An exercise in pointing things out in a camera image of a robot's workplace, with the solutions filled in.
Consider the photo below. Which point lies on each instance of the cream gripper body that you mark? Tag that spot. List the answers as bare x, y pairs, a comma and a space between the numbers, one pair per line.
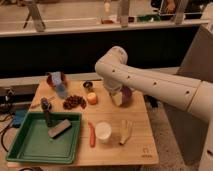
117, 98

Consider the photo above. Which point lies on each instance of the orange yellow apple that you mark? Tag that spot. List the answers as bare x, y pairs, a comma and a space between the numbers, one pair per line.
92, 98

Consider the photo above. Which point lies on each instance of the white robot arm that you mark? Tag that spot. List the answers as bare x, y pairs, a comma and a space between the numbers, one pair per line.
188, 94

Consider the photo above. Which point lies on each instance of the small metal cup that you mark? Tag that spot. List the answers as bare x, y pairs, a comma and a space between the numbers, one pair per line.
88, 86

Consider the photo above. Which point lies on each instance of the white plastic cup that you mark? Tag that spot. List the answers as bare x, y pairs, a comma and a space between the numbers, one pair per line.
103, 131

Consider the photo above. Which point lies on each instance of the purple bowl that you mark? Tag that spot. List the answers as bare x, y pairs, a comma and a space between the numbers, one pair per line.
126, 94

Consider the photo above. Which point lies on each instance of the orange carrot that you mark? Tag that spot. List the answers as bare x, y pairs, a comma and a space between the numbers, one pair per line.
92, 135

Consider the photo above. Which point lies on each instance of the dark red grape bunch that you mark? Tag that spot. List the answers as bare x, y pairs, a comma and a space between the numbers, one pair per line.
73, 102

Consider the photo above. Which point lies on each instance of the grey sponge block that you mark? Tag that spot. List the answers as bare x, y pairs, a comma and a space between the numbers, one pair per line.
59, 128

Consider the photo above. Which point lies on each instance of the blue cloth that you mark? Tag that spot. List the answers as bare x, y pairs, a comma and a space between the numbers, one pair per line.
61, 90

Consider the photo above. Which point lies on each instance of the black dish brush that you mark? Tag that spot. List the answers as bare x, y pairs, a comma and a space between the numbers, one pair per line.
46, 107

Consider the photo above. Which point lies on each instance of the dark grey panel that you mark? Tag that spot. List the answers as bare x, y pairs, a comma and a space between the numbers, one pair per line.
189, 131

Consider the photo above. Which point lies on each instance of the green plastic tray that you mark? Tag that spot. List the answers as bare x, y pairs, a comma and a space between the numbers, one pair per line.
33, 144

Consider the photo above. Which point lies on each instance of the blue box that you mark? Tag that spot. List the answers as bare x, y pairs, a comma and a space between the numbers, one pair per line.
18, 118

